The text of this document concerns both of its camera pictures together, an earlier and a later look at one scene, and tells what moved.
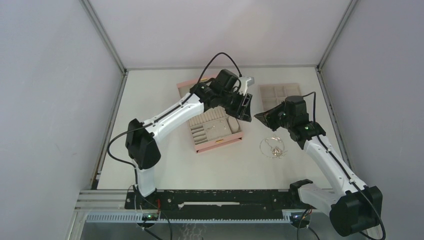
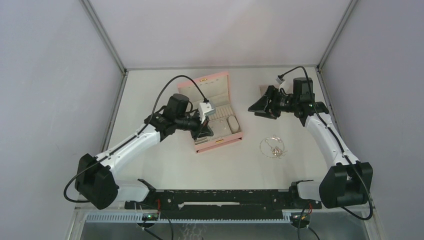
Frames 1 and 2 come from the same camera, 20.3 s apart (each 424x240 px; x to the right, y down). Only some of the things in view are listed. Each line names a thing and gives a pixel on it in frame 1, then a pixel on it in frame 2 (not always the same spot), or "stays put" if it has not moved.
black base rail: [186, 200] stays put
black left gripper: [242, 113] -> [205, 130]
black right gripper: [268, 118] -> [260, 106]
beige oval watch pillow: [233, 124] stays put
